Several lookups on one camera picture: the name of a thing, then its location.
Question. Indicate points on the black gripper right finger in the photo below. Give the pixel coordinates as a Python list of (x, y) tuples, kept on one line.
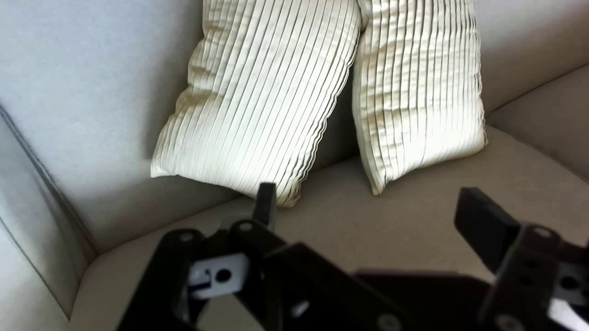
[(540, 276)]

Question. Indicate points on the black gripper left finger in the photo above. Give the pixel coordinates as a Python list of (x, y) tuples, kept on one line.
[(288, 287)]

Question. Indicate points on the small cream pleated pillow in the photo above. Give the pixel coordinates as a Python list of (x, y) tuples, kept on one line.
[(264, 92), (416, 92)]

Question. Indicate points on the grey fabric sofa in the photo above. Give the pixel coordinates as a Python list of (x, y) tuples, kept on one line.
[(92, 92)]

